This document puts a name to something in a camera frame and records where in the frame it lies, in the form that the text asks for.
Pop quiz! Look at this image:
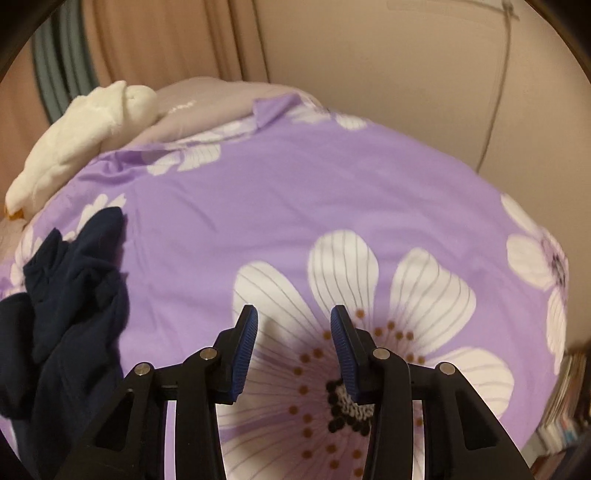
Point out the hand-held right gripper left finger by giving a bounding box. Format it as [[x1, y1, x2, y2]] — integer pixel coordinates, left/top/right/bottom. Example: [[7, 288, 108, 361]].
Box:
[[55, 305, 259, 480]]

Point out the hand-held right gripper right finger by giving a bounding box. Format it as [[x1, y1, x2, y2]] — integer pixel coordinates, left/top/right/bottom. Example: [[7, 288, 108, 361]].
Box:
[[330, 305, 541, 480]]

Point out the navy fleece garment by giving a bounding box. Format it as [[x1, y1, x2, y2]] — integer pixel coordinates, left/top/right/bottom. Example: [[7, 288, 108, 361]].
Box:
[[0, 206, 131, 480]]

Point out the purple floral bed sheet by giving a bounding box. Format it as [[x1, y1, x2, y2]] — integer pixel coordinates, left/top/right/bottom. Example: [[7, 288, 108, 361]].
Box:
[[0, 90, 571, 480]]

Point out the stack of books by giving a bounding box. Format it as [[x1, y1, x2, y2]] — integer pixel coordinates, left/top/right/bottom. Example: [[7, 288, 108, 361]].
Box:
[[538, 344, 591, 457]]

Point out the white plush goose toy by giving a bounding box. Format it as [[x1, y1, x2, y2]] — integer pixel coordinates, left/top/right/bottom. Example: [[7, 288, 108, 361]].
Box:
[[4, 80, 158, 219]]

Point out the beige curtain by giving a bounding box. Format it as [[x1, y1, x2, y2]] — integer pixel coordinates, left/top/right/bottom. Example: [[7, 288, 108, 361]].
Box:
[[0, 0, 269, 185]]

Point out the blue-grey curtain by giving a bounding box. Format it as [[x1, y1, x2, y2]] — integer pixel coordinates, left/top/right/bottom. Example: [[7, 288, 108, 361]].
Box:
[[32, 0, 100, 116]]

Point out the white wall cable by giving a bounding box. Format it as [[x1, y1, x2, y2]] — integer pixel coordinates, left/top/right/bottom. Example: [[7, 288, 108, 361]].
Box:
[[475, 9, 515, 174]]

